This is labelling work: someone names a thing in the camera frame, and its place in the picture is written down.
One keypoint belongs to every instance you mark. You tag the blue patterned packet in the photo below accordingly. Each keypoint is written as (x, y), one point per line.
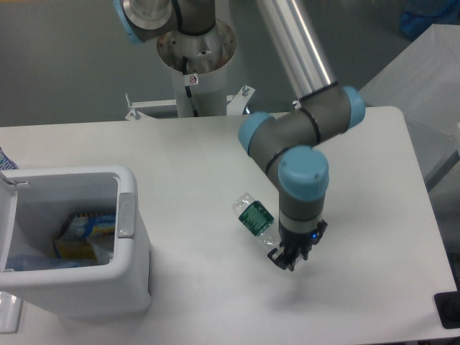
(5, 162)

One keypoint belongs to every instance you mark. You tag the blue bag in corner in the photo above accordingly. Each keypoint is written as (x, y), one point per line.
(418, 16)

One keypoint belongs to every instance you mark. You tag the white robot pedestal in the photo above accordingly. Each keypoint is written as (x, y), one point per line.
(198, 62)

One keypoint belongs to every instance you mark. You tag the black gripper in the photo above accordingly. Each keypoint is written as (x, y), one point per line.
(295, 246)

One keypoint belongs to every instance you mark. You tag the white plastic trash can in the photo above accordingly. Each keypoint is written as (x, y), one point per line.
(34, 205)

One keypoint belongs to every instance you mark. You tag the black device at edge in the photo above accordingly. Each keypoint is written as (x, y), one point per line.
(447, 305)

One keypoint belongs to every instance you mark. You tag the white metal base bracket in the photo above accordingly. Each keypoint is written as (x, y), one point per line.
(188, 105)

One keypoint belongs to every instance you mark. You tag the yellow blue snack wrapper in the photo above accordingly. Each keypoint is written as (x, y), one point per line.
(87, 235)

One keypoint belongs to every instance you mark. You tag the white covered side table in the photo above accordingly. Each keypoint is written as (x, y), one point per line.
(423, 82)

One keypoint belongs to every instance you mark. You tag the clear blue-tinted plastic bottle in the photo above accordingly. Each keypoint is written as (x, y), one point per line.
(22, 263)

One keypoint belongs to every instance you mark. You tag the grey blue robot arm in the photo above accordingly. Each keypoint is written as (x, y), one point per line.
(284, 148)

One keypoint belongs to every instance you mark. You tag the metal table clamp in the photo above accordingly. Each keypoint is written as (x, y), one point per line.
(296, 104)

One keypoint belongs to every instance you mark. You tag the clear bottle green label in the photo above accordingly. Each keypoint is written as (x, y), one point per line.
(259, 222)

